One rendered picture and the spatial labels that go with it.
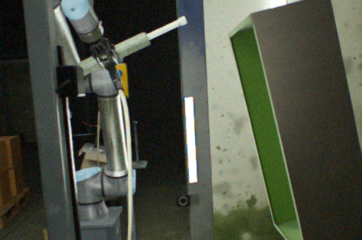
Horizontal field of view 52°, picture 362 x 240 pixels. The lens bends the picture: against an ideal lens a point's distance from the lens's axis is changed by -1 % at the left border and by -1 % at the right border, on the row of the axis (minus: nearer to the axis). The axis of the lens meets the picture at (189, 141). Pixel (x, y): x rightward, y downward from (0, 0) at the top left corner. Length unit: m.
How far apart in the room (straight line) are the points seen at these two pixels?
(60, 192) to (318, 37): 1.28
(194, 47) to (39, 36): 1.99
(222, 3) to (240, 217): 1.58
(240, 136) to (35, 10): 2.13
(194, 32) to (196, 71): 0.27
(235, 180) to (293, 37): 1.43
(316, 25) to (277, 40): 0.18
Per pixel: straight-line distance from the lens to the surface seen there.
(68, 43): 1.67
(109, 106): 1.90
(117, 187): 2.11
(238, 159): 2.82
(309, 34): 1.74
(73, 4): 1.36
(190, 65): 2.74
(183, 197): 2.82
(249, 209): 2.93
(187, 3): 2.81
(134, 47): 1.61
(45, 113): 0.85
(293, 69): 1.71
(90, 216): 2.16
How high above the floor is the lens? 1.32
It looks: 8 degrees down
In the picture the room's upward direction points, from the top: 3 degrees counter-clockwise
